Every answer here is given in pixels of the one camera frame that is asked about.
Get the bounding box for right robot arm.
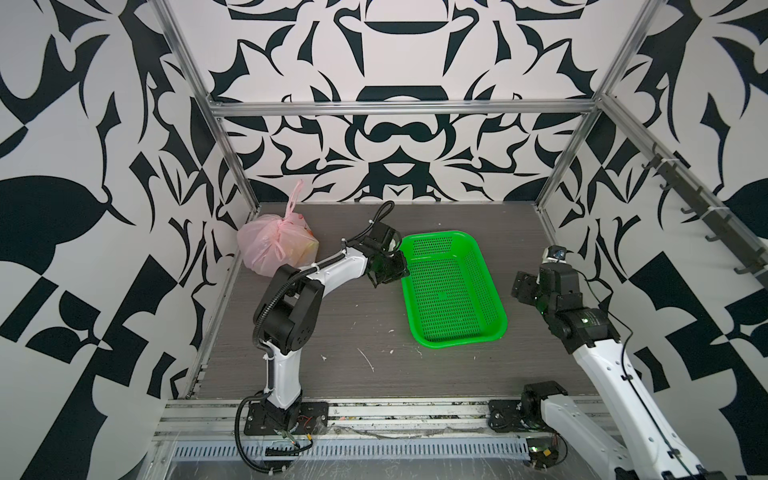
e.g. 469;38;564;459
512;262;721;479

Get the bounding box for aluminium front rail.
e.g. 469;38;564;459
153;395;661;442

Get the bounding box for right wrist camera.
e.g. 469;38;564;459
541;245;568;264

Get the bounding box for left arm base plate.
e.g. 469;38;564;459
243;401;330;436

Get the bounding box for black left base cable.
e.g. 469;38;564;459
233;393;314;475

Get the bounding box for pink plastic bag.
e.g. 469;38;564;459
237;180;319;277

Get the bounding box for white slotted cable duct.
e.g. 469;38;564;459
173;437;529;462

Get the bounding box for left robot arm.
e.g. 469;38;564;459
253;222;409;413

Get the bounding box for small circuit board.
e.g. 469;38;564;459
526;436;569;470

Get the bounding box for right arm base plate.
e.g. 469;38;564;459
487;398;555;433

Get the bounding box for green plastic basket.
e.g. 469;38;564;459
400;231;508;349

